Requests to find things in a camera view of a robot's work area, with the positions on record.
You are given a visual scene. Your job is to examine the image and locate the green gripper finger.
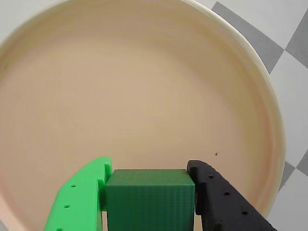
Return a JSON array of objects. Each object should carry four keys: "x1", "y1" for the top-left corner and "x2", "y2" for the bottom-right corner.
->
[{"x1": 43, "y1": 156, "x2": 113, "y2": 231}]

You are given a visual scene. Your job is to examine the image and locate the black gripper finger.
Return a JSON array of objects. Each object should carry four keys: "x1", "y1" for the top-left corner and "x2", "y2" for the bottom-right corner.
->
[{"x1": 186, "y1": 159, "x2": 277, "y2": 231}]

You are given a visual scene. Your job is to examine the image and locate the dark green dice cube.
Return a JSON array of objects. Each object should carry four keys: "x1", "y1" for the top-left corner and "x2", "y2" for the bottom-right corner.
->
[{"x1": 103, "y1": 168, "x2": 196, "y2": 231}]

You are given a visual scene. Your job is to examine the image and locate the pink round plate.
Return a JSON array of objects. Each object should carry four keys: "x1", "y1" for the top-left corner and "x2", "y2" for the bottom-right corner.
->
[{"x1": 0, "y1": 0, "x2": 287, "y2": 231}]

